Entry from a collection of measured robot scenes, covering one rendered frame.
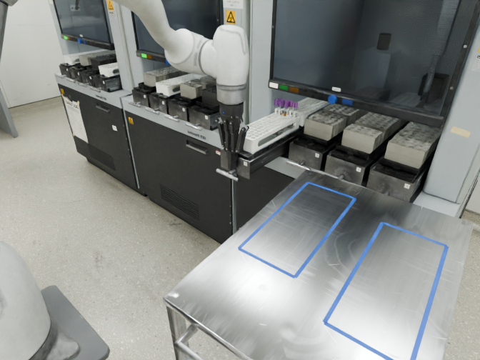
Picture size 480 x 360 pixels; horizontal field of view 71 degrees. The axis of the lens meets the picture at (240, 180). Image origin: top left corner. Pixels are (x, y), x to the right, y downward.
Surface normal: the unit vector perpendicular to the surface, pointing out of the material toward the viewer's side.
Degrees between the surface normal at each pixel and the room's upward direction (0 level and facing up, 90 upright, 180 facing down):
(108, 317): 0
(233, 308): 0
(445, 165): 90
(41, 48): 90
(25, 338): 92
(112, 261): 0
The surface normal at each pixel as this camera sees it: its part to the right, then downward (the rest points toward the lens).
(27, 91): 0.76, 0.34
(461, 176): -0.66, 0.40
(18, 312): 0.95, 0.08
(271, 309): 0.00, -0.85
